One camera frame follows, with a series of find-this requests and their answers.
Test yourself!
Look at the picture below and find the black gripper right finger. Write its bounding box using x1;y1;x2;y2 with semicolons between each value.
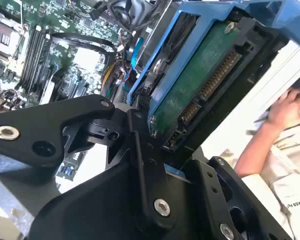
183;156;295;240

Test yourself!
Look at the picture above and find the hard disk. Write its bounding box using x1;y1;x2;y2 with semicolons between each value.
127;0;300;185

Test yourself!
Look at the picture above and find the person's bare hand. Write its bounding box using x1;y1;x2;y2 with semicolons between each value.
266;88;300;129

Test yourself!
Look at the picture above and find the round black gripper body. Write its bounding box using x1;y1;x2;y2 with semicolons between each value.
28;159;198;240

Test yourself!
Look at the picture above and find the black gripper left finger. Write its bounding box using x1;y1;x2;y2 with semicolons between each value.
0;87;178;230

